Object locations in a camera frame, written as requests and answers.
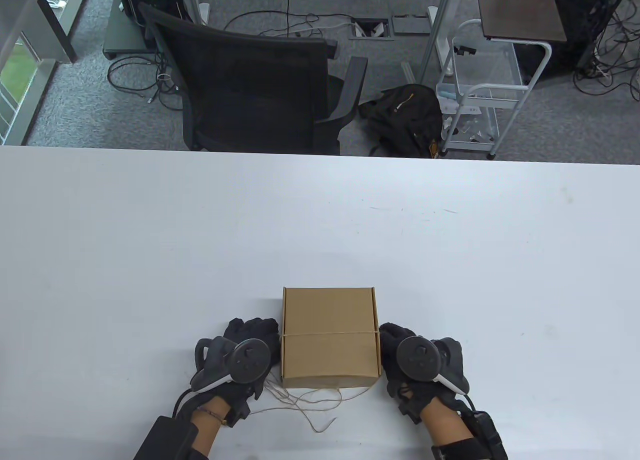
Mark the brown cardboard box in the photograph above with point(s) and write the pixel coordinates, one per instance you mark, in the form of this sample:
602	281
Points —
330	310

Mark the dark brown desk top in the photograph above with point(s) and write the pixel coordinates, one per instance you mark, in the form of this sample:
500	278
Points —
520	10

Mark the open floor outlet box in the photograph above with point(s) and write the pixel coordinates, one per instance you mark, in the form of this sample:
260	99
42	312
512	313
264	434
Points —
370	29

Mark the grey pillar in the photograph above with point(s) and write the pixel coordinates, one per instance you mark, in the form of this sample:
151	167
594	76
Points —
40	25

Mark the grey metal desk leg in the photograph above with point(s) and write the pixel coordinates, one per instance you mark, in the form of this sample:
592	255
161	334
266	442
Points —
434	35

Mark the grey base platform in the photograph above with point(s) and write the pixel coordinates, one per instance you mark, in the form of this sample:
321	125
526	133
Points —
122	35

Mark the light blue cloth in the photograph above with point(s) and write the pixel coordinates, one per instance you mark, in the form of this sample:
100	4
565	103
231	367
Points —
447	95

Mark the small black clamp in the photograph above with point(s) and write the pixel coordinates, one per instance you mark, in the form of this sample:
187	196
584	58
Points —
465	51

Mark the person's left forearm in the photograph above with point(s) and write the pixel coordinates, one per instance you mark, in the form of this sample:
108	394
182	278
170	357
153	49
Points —
207	435

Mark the grey floor cover plate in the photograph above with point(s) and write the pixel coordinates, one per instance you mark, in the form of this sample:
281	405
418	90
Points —
410	25

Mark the black mesh office chair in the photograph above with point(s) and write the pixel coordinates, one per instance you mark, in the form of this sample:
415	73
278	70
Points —
250	90

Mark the black backpack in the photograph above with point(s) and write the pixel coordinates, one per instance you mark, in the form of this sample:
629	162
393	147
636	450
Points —
405	115

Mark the person's right forearm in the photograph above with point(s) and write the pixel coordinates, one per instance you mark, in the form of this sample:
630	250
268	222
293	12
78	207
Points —
445	425

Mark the person's right hand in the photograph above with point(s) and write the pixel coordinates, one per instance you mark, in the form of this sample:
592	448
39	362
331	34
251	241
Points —
390	350

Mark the grey handheld controller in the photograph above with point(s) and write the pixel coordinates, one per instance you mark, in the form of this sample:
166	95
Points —
420	360
247	362

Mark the person's left hand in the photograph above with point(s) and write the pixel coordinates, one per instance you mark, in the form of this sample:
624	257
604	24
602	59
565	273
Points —
255	330

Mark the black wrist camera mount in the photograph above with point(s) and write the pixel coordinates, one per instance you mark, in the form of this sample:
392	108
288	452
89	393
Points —
237	415
410	410

